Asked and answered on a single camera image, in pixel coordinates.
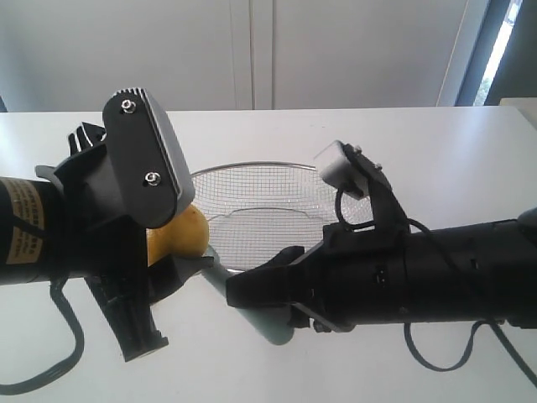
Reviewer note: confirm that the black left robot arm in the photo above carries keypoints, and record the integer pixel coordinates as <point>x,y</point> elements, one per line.
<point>30,217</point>

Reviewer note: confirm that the oval wire mesh basket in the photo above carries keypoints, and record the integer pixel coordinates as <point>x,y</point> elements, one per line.
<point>255,209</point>

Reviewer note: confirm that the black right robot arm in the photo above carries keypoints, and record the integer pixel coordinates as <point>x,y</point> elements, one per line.
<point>484,271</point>

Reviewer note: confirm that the white cabinet at right edge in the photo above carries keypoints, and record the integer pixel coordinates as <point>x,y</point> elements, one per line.
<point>526,105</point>

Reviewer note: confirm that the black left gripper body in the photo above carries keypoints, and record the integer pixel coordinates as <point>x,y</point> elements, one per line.
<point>98,240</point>

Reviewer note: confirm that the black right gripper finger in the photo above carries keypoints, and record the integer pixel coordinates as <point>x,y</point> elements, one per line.
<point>292,275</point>
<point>318,316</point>

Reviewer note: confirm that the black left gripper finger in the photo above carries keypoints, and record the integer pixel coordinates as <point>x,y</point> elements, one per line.
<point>124,302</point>
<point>169,274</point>

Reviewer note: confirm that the yellow lemon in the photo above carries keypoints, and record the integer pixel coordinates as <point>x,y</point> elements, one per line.
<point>186,235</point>

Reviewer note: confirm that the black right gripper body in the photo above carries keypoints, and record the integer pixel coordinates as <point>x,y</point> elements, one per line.
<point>365,274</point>

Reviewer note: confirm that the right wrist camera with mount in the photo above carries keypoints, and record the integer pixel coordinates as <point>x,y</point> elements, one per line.
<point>345,168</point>

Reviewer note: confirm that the teal handled peeler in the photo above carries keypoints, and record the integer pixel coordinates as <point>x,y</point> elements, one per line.
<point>269,318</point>

